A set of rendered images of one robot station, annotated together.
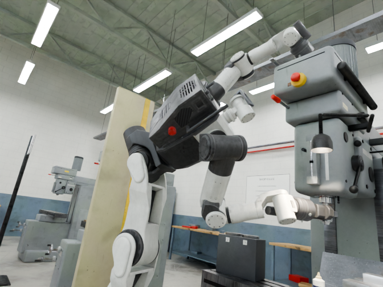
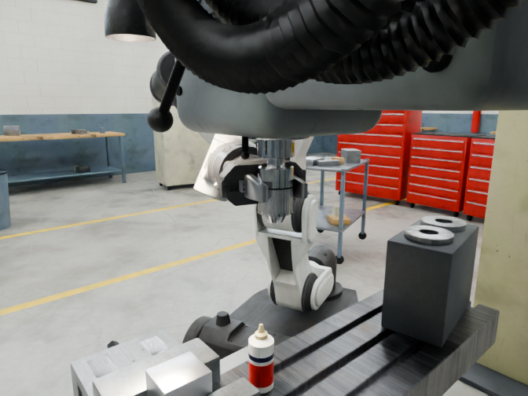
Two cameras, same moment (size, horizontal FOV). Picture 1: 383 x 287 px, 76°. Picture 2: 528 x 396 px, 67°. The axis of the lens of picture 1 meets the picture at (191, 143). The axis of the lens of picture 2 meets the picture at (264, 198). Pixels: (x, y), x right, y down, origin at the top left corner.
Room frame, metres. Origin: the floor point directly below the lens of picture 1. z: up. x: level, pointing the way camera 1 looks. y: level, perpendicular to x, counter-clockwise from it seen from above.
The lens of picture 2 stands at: (1.01, -1.10, 1.34)
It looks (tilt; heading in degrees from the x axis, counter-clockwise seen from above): 13 degrees down; 88
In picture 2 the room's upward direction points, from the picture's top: straight up
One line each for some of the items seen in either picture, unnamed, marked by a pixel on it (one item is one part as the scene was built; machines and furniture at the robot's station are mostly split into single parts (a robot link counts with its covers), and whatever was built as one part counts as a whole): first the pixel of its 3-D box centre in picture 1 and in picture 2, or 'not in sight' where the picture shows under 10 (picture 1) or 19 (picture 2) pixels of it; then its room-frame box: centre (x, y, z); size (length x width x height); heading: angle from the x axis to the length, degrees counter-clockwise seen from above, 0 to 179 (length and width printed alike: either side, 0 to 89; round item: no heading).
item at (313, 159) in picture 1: (313, 159); not in sight; (0.97, -0.51, 1.45); 0.04 x 0.04 x 0.21; 40
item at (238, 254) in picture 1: (240, 254); (431, 271); (1.38, -0.33, 1.00); 0.22 x 0.12 x 0.20; 50
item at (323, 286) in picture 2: not in sight; (300, 284); (1.19, 0.31, 0.68); 0.21 x 0.20 x 0.13; 61
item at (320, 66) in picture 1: (321, 92); not in sight; (1.05, -0.60, 1.81); 0.47 x 0.26 x 0.16; 130
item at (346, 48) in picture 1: (337, 72); not in sight; (1.20, -0.78, 2.05); 0.20 x 0.20 x 0.32
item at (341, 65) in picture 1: (358, 89); not in sight; (0.95, -0.71, 1.79); 0.45 x 0.04 x 0.04; 130
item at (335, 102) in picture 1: (325, 119); not in sight; (1.07, -0.63, 1.68); 0.34 x 0.24 x 0.10; 130
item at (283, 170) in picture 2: not in sight; (275, 169); (1.04, -0.59, 1.26); 0.05 x 0.05 x 0.01
